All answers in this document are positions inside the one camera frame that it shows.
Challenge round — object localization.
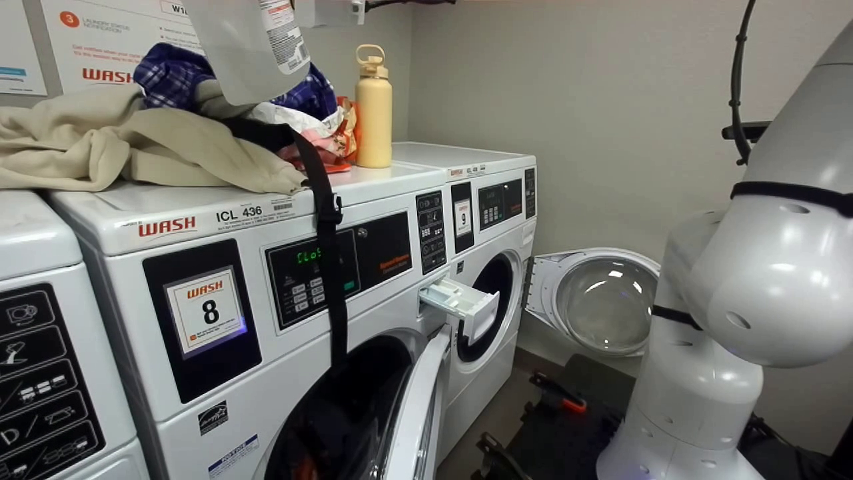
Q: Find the white laundry detergent bottle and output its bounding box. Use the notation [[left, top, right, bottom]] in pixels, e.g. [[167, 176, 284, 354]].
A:
[[182, 0, 315, 115]]

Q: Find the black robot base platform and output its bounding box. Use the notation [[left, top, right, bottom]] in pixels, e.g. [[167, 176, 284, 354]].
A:
[[469, 352, 641, 480]]

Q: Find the white detergent drawer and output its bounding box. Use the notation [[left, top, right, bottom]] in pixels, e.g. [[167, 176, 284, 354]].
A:
[[416, 278, 501, 346]]

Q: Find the white washing machine numbered nine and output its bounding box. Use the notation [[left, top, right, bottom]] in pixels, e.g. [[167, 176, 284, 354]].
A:
[[389, 139, 541, 464]]

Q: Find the white washing machine numbered eight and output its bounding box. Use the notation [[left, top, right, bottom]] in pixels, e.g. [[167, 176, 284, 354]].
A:
[[47, 158, 463, 480]]

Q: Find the white front-load washing machine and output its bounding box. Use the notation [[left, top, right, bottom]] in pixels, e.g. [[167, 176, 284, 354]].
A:
[[0, 188, 155, 480]]

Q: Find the number nine card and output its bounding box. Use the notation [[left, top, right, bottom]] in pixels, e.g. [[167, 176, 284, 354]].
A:
[[453, 196, 473, 238]]

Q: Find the orange floral fabric bag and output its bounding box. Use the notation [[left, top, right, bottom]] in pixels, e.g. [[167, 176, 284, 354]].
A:
[[278, 94, 363, 176]]

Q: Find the yellow water bottle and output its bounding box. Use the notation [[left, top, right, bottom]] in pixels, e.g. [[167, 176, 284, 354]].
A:
[[354, 40, 396, 171]]

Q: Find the white round washer door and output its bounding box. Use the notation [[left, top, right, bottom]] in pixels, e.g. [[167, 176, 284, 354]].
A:
[[521, 246, 665, 363], [379, 324, 453, 480]]

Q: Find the white crumpled cloth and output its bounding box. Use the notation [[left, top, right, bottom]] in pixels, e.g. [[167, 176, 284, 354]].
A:
[[247, 98, 347, 139]]

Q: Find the number eight card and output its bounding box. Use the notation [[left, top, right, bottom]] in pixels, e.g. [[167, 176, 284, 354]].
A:
[[163, 264, 251, 356]]

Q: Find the blue plaid cloth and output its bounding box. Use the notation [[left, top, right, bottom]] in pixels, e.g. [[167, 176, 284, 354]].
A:
[[130, 40, 342, 122]]

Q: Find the orange white wash poster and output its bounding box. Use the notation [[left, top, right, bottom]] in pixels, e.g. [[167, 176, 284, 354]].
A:
[[23, 0, 228, 98]]

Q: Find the beige cloth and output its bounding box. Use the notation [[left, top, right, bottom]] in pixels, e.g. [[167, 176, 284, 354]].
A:
[[0, 83, 311, 196]]

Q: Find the black bag strap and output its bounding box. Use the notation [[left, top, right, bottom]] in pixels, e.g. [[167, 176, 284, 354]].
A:
[[220, 115, 351, 371]]

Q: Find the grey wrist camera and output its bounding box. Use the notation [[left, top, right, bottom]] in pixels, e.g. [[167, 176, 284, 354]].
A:
[[292, 0, 368, 28]]

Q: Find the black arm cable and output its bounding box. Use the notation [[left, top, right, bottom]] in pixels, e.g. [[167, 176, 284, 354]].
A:
[[723, 0, 760, 171]]

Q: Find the blue white wall poster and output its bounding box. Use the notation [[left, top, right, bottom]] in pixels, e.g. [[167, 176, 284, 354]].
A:
[[0, 0, 47, 102]]

